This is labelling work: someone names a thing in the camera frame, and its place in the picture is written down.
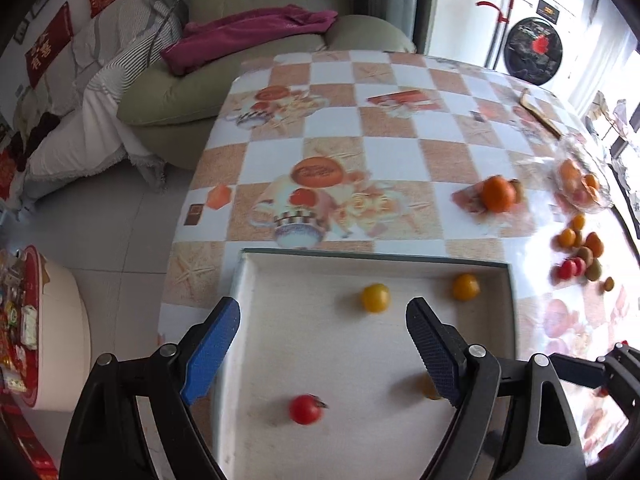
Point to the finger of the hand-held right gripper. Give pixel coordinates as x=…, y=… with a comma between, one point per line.
x=575, y=370

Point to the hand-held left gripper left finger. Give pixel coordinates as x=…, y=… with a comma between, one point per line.
x=212, y=347

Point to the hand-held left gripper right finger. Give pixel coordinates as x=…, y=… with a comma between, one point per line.
x=435, y=350

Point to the yellow cherry tomato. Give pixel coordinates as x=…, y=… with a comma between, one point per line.
x=428, y=385
x=375, y=298
x=466, y=287

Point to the white shallow tray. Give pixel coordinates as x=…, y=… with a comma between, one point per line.
x=325, y=340

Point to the red cherry tomato with stem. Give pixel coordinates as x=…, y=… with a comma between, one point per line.
x=305, y=409

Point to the large orange cherry tomato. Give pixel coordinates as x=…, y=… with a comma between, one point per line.
x=595, y=242

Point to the round white box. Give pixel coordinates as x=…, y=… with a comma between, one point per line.
x=60, y=320

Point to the orange tangerine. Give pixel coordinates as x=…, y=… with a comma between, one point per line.
x=498, y=193

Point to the orange fruit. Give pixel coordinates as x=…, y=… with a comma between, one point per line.
x=591, y=181
x=570, y=172

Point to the assorted snack packets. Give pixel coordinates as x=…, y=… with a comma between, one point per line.
x=20, y=320

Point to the red gift boxes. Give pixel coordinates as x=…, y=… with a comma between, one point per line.
x=25, y=442

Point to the clear glass bowl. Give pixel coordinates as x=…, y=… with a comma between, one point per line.
x=600, y=160

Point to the green sofa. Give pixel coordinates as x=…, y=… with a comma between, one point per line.
x=165, y=105

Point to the white fringed blanket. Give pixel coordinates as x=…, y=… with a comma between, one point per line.
x=85, y=135

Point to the pile of household items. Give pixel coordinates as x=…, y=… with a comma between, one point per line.
x=617, y=120

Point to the wooden stick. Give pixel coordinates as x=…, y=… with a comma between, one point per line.
x=537, y=112

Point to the checkered printed tablecloth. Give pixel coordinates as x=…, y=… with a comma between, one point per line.
x=330, y=110

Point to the dark plush cloth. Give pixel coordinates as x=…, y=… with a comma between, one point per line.
x=42, y=127

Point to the magenta cloth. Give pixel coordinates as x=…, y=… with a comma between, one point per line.
x=240, y=35

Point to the grey striped pillow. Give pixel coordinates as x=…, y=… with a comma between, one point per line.
x=120, y=45

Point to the white washing machine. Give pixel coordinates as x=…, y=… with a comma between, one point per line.
x=537, y=50

